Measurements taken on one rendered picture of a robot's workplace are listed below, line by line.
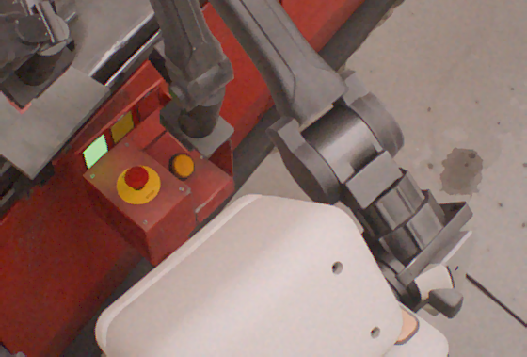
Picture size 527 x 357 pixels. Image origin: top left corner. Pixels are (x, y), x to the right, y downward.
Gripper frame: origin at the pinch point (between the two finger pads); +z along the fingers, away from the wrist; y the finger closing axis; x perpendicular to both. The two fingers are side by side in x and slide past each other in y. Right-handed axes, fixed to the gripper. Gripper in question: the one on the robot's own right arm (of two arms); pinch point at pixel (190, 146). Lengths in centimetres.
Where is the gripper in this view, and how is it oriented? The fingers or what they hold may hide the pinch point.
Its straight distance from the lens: 141.6
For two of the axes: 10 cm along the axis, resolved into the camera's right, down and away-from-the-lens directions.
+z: -1.8, 4.0, 9.0
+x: -6.6, 6.3, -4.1
